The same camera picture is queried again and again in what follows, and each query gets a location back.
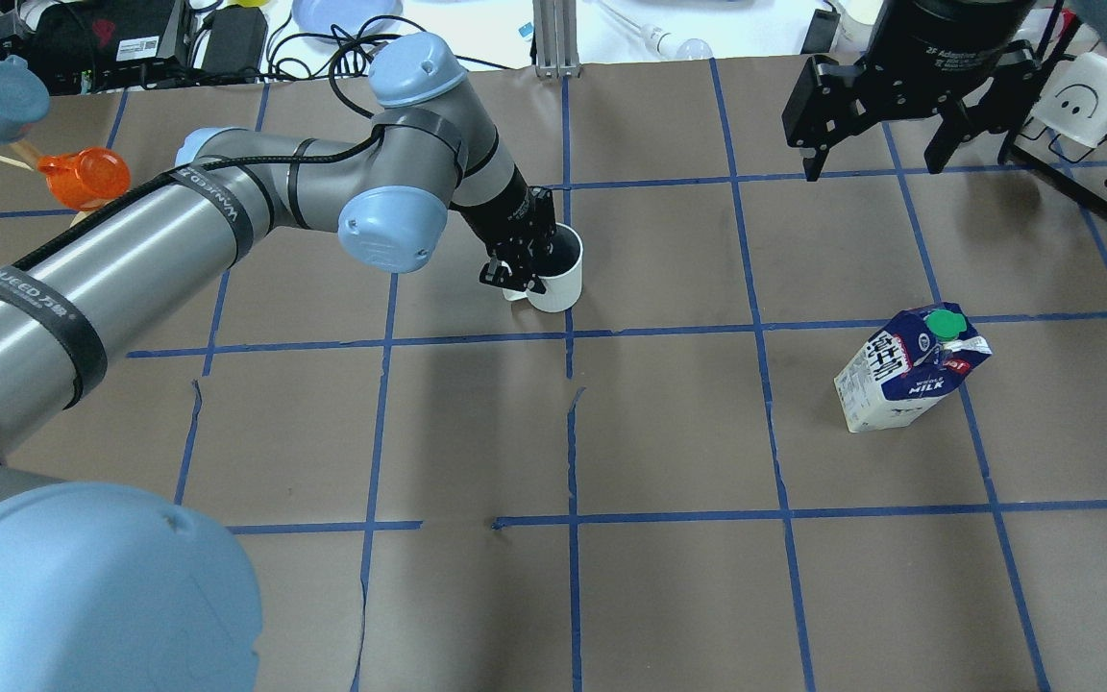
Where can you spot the white smiley cup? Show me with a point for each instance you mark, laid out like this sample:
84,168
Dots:
1075,103

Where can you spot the aluminium frame post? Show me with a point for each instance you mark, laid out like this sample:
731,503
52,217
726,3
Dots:
554,47

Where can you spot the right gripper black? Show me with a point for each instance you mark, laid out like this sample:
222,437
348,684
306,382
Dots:
947,48

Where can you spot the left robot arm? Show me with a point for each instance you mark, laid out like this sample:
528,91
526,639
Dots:
104,587

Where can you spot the black wire cup rack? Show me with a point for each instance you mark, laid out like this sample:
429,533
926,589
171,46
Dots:
1078,172

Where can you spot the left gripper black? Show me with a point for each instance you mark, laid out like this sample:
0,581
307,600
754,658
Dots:
504,207

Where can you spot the black power adapter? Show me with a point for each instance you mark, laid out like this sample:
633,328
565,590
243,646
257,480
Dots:
233,46

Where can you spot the blue white milk carton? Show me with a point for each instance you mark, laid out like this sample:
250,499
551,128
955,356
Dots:
915,360

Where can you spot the black computer box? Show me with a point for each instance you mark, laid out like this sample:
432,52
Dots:
112,35

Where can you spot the blue plate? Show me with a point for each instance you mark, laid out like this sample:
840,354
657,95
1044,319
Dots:
318,17

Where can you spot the orange cup on tree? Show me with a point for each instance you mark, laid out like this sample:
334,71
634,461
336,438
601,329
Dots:
85,180

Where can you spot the white grey-lined mug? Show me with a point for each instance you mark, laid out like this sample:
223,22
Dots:
560,276

